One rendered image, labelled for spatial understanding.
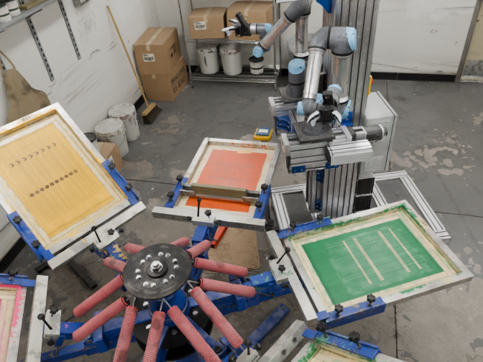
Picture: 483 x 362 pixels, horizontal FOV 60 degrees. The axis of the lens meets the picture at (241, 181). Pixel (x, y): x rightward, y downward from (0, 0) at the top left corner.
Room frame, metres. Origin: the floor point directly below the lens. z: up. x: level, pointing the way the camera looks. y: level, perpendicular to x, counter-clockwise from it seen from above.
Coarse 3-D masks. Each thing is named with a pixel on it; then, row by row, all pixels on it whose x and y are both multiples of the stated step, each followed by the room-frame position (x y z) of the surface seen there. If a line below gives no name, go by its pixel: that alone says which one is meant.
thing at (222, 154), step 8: (216, 152) 2.46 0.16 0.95; (224, 152) 2.45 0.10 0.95; (232, 152) 2.44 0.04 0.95; (208, 160) 2.37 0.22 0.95; (232, 160) 2.35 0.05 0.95; (208, 168) 2.28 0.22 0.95; (200, 176) 2.20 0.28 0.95; (208, 184) 2.11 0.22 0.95; (216, 184) 2.10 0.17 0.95; (224, 184) 2.09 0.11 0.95; (192, 200) 1.96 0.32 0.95; (208, 200) 1.95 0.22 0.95; (216, 200) 1.94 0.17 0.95
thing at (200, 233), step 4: (196, 228) 1.63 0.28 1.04; (200, 228) 1.63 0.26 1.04; (204, 228) 1.62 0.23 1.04; (208, 228) 1.64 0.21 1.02; (196, 232) 1.60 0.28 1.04; (200, 232) 1.60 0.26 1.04; (204, 232) 1.60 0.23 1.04; (196, 236) 1.57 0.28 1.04; (200, 236) 1.57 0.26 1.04; (204, 236) 1.57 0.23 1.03; (192, 240) 1.55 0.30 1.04; (196, 240) 1.54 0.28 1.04; (200, 240) 1.54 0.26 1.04
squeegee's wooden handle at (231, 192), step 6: (192, 186) 1.99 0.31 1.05; (198, 186) 1.98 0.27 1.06; (204, 186) 1.97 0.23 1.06; (210, 186) 1.96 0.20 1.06; (216, 186) 1.96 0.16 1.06; (222, 186) 1.95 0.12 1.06; (198, 192) 1.98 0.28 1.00; (204, 192) 1.97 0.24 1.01; (210, 192) 1.95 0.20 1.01; (216, 192) 1.94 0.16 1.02; (222, 192) 1.93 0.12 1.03; (228, 192) 1.92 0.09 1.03; (234, 192) 1.91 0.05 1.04; (240, 192) 1.90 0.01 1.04; (246, 192) 1.89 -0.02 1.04
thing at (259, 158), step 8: (256, 152) 2.41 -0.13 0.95; (240, 160) 2.34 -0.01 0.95; (248, 160) 2.33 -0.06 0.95; (256, 160) 2.32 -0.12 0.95; (264, 160) 2.31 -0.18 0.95; (256, 168) 2.23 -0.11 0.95; (256, 176) 2.14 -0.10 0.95; (232, 184) 2.09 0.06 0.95; (240, 184) 2.08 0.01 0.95; (248, 184) 2.07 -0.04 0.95; (256, 184) 2.06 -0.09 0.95; (224, 200) 1.93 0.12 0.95; (232, 200) 1.93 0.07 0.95; (224, 208) 1.86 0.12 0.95; (232, 208) 1.85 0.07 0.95; (240, 208) 1.85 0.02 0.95; (248, 208) 1.84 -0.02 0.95
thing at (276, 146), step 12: (204, 144) 2.53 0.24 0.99; (216, 144) 2.55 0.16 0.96; (228, 144) 2.53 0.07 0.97; (240, 144) 2.50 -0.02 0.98; (252, 144) 2.47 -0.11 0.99; (264, 144) 2.45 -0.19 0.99; (276, 144) 2.43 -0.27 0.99; (276, 156) 2.30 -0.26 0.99; (192, 168) 2.25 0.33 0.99; (252, 216) 1.73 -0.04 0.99
